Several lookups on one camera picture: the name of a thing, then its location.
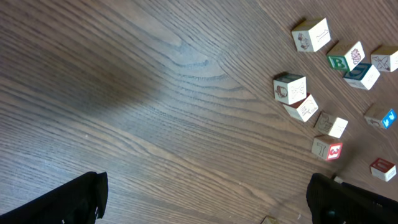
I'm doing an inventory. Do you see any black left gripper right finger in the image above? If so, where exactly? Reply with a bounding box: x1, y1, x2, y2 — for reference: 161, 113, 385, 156
306, 173, 397, 224

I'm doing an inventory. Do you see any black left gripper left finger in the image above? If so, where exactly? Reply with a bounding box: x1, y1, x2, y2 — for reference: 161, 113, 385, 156
1, 172, 108, 224

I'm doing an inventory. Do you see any red three wooden block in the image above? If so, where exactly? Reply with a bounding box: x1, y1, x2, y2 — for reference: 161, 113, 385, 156
312, 135, 343, 161

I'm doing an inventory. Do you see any blue X wooden block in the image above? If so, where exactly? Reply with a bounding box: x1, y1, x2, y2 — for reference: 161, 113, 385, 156
370, 158, 397, 182

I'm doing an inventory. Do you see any green letter wooden block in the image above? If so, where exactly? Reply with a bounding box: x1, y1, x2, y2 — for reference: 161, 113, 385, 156
261, 216, 279, 224

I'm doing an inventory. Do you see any wooden block numeral one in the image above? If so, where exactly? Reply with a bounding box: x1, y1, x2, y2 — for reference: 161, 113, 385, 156
315, 111, 348, 139

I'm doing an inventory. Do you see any green sided wooden block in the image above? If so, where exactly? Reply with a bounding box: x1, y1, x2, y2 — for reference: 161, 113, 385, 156
283, 93, 318, 123

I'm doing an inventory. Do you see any blue top wooden block middle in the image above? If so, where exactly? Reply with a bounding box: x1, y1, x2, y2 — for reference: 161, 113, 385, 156
364, 104, 397, 129

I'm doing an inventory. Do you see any X marked wooden block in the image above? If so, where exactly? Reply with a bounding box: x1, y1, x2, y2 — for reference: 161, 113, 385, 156
273, 73, 307, 105

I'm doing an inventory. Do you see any wooden block top centre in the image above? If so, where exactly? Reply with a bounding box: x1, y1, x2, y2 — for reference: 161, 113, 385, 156
343, 63, 380, 90

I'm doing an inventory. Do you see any green B wooden block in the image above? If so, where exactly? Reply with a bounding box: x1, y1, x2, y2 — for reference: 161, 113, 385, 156
326, 41, 365, 72

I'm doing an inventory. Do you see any plain wooden block red side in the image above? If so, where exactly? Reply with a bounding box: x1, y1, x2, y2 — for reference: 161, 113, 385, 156
371, 45, 397, 72

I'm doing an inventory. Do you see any blue sided wooden block left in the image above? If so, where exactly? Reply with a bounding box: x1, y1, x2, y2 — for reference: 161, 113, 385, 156
291, 18, 331, 52

